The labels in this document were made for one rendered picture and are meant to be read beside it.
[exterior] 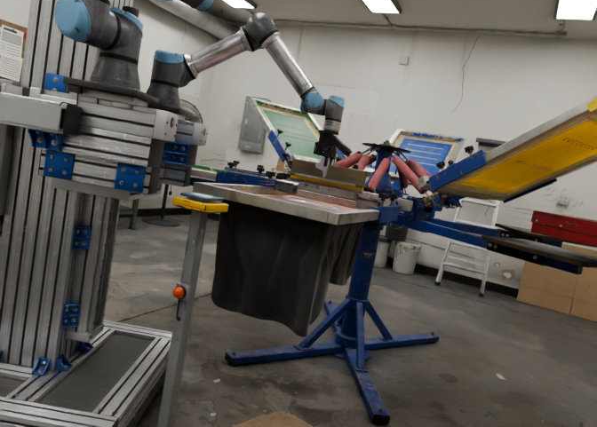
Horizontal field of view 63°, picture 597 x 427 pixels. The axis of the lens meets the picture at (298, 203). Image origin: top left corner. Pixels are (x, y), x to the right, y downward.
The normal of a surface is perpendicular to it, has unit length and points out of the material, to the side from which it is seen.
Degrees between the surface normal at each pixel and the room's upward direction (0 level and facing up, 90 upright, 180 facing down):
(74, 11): 98
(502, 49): 90
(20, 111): 90
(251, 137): 90
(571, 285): 78
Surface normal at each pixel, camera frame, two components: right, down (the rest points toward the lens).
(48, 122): -0.02, 0.09
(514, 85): -0.42, 0.00
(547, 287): -0.37, -0.20
